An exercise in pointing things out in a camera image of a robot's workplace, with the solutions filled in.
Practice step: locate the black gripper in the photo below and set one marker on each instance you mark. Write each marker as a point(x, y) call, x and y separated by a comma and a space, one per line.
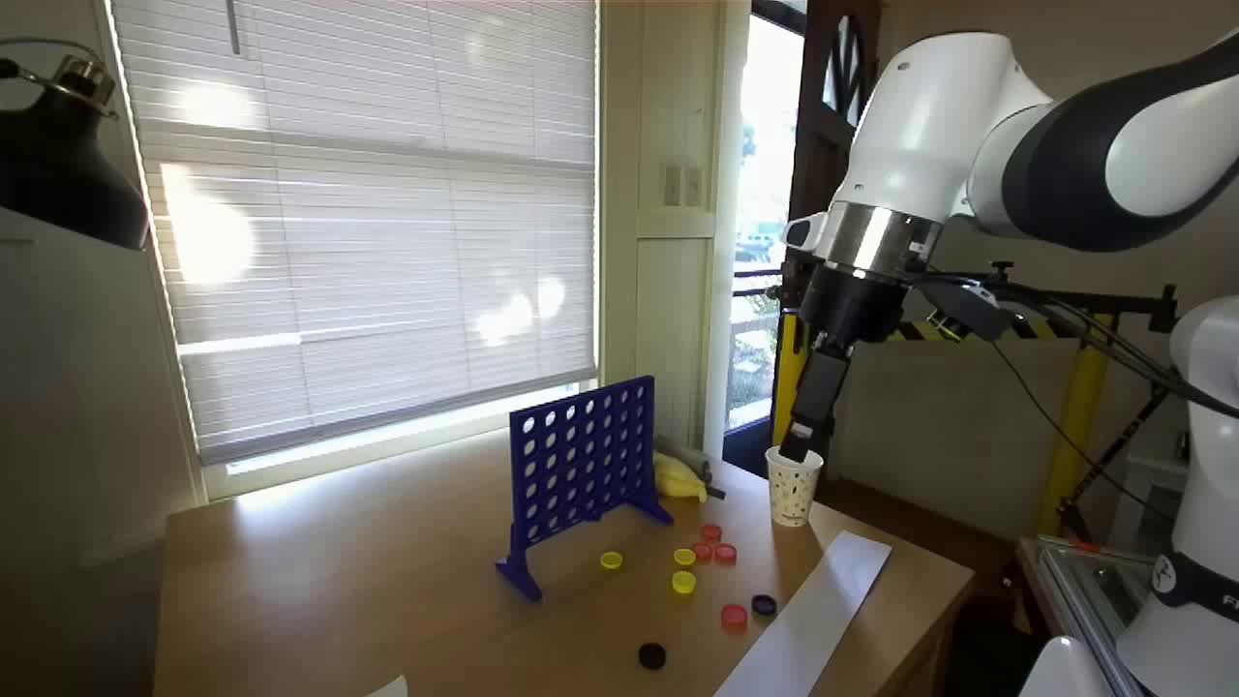
point(847, 308)

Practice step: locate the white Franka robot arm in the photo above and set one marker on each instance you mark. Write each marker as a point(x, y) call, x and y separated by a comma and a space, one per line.
point(954, 119)

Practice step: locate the black game chip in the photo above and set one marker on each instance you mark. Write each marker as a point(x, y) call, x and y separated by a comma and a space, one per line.
point(652, 655)
point(764, 607)

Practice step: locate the blue gameboard with holes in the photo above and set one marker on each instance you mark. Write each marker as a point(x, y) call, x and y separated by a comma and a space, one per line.
point(583, 460)

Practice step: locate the white speckled paper cup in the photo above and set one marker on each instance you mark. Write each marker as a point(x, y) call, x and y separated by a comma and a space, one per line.
point(795, 488)

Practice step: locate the yellow black hazard barrier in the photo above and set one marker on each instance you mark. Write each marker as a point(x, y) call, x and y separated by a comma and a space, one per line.
point(1078, 411)

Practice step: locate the dark wooden door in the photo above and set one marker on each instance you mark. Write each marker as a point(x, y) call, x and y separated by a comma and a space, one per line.
point(816, 130)

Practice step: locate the black clamp bar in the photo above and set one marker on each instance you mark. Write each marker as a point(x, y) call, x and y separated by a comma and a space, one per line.
point(1097, 301)

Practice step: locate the white window blind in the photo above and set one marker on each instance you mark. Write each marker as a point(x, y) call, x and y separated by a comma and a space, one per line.
point(374, 207)

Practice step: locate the white paper sheet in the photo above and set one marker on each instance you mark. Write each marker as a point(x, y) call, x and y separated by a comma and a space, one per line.
point(391, 686)

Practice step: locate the black lamp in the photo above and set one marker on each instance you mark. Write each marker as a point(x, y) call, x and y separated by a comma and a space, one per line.
point(62, 168)

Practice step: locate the white wall switch plate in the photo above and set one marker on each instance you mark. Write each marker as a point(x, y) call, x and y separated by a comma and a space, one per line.
point(683, 184)

